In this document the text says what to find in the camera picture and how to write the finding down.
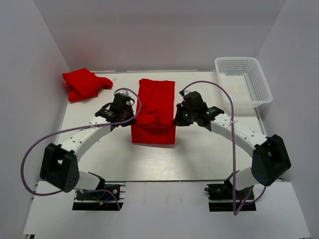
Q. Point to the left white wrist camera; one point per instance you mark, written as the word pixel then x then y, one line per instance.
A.
pixel 123 92

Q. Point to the folded red t shirt stack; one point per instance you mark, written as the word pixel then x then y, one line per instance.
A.
pixel 83 84

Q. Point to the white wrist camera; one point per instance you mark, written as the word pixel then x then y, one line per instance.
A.
pixel 123 92
pixel 183 93

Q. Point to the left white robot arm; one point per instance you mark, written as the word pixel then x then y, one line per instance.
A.
pixel 60 162

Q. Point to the white plastic basket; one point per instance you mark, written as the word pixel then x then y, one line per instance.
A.
pixel 244 81

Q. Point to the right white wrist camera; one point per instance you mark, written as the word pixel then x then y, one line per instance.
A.
pixel 183 93

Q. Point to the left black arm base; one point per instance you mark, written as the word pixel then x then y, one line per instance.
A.
pixel 101 201

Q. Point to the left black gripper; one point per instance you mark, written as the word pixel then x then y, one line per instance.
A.
pixel 128 123

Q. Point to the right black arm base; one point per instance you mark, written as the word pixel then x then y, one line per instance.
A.
pixel 220 198

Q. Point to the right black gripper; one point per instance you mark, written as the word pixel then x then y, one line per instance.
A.
pixel 178 120

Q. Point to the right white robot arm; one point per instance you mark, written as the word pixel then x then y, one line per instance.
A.
pixel 270 159

